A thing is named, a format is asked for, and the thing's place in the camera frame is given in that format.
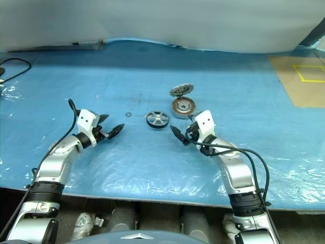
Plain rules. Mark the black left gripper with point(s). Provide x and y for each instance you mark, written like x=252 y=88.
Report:
x=101 y=132

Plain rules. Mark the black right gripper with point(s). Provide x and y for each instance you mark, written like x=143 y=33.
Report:
x=194 y=131

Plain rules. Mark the silver black pulley wheel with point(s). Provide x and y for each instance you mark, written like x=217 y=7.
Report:
x=157 y=118

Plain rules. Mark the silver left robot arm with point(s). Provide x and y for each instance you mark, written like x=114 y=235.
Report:
x=56 y=162

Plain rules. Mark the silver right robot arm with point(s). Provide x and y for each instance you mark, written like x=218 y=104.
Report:
x=236 y=172

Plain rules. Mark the copper coil motor stator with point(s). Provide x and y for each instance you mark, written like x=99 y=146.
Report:
x=183 y=107

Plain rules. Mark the grey toothed gear part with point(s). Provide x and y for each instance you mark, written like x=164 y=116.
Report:
x=181 y=90

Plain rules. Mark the blue plastic table sheet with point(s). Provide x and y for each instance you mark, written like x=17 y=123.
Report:
x=152 y=157

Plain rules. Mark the black and silver rod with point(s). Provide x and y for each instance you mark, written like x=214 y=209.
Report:
x=89 y=43

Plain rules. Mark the grey rounded cylinder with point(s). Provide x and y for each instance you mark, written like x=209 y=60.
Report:
x=195 y=221
x=124 y=218

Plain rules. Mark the white wrapped bundle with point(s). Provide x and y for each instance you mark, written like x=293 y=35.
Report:
x=83 y=226
x=229 y=225

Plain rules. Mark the brown cardboard sheet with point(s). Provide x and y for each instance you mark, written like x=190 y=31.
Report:
x=287 y=84

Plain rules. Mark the white backdrop sheet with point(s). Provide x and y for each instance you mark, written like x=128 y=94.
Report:
x=152 y=20

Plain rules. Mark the grey-blue robot torso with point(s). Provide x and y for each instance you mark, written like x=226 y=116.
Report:
x=114 y=237

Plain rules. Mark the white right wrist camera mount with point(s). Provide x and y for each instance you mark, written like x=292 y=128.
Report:
x=205 y=122

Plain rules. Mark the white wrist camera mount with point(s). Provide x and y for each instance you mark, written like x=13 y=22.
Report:
x=86 y=119
x=205 y=122

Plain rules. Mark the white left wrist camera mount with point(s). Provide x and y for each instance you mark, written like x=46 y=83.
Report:
x=86 y=119

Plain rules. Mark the teal metal frame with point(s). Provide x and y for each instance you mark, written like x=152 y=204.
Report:
x=313 y=35

